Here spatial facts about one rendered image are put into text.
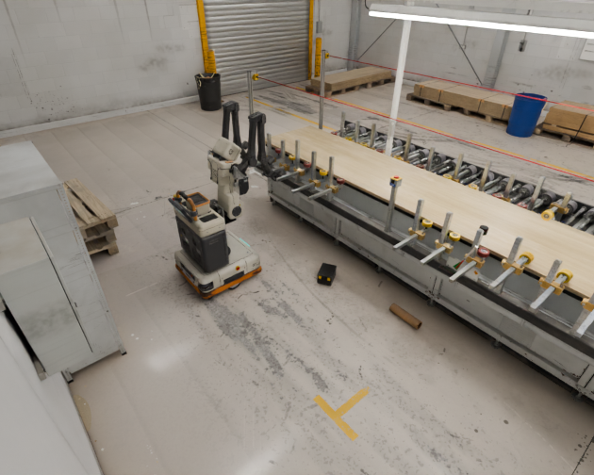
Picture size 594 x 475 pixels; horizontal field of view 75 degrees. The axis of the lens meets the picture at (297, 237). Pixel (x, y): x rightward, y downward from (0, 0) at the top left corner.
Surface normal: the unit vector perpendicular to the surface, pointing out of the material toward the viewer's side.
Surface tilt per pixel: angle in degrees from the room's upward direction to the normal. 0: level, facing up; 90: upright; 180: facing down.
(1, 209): 90
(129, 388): 0
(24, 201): 90
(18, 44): 90
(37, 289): 90
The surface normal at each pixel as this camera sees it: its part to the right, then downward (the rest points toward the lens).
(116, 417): 0.00, -0.82
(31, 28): 0.64, 0.44
